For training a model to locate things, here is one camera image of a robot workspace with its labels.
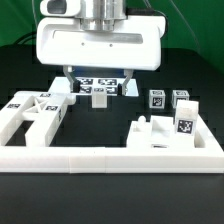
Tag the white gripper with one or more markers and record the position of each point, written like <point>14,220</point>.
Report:
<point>133,44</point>

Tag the small white marker block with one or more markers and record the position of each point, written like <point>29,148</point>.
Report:
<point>99,97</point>

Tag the white chair seat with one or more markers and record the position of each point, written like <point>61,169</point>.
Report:
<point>159,132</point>

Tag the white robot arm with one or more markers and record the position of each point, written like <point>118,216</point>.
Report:
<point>93,15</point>

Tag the white marker base sheet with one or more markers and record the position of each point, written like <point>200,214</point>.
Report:
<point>62,85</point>

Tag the white chair back frame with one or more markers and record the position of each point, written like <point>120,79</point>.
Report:
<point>45,110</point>

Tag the white U-shaped obstacle frame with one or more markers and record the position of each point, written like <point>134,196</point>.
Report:
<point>205,157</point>

